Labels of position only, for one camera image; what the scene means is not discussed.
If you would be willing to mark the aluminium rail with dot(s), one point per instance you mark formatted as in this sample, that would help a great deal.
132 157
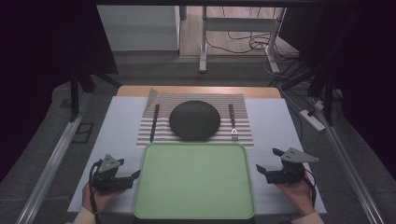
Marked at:
351 168
53 161

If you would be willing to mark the dark round plate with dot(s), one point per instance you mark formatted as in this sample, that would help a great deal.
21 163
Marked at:
194 120

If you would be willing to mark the person's right hand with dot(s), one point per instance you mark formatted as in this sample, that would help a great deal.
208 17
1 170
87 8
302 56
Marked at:
300 196

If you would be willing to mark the white power strip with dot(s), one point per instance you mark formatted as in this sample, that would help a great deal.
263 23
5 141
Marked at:
312 120

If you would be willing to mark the striped placemat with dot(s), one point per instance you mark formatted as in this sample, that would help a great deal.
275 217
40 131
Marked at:
162 130

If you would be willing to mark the white cabinet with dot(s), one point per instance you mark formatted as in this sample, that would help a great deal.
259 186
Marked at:
138 28

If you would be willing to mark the person's left hand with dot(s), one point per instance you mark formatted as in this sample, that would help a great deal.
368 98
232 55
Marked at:
99 200

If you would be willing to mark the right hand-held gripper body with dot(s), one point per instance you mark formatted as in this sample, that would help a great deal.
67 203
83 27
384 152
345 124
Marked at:
288 175

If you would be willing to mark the white table cover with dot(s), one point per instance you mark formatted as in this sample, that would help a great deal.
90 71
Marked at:
120 133

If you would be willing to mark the white desk frame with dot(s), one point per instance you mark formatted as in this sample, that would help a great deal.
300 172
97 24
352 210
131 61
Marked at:
239 24

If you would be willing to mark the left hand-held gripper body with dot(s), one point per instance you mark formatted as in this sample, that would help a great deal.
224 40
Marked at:
107 179

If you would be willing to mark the black rectangular floor frame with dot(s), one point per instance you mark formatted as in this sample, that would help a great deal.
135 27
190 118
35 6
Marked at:
82 133

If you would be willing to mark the green tray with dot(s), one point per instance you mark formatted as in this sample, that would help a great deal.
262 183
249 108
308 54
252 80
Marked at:
194 180

